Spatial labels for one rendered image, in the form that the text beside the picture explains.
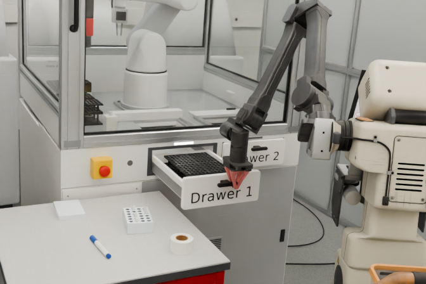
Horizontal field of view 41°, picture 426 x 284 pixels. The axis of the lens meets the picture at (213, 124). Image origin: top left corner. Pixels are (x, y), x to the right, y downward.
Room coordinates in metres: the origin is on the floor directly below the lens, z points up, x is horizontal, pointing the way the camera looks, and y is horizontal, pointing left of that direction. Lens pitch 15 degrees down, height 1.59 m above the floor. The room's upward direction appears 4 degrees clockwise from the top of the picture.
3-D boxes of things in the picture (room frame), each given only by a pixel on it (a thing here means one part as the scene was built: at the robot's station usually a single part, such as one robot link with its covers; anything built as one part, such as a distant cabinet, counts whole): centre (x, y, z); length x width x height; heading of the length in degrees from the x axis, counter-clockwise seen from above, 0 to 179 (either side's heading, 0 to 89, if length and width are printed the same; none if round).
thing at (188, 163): (2.01, 0.05, 0.87); 0.22 x 0.18 x 0.06; 28
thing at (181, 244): (1.60, 0.07, 0.78); 0.07 x 0.07 x 0.04
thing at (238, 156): (1.82, -0.09, 1.01); 0.10 x 0.07 x 0.07; 27
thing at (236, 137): (1.82, -0.09, 1.07); 0.07 x 0.06 x 0.07; 26
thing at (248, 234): (2.57, 0.28, 0.40); 1.03 x 0.95 x 0.80; 118
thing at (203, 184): (1.84, -0.05, 0.87); 0.29 x 0.02 x 0.11; 118
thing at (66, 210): (1.81, 0.47, 0.77); 0.13 x 0.09 x 0.02; 24
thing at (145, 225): (1.75, 0.22, 0.78); 0.12 x 0.08 x 0.04; 16
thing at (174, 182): (2.02, 0.05, 0.86); 0.40 x 0.26 x 0.06; 28
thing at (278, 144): (2.27, -0.18, 0.87); 0.29 x 0.02 x 0.11; 118
